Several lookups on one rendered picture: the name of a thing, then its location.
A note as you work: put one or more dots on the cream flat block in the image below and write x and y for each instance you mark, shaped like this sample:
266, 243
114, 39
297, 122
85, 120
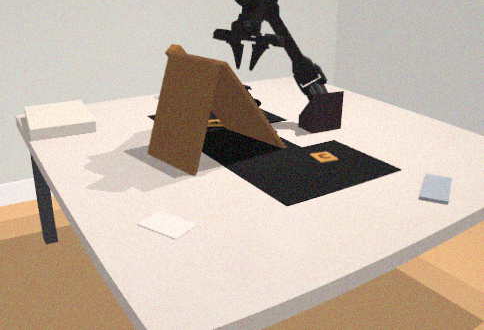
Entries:
58, 120

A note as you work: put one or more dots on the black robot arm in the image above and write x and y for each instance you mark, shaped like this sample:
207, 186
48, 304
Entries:
303, 69

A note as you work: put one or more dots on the white flat card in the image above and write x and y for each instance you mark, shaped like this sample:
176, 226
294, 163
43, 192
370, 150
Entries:
168, 225

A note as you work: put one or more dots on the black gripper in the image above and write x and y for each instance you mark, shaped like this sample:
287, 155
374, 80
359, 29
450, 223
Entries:
262, 42

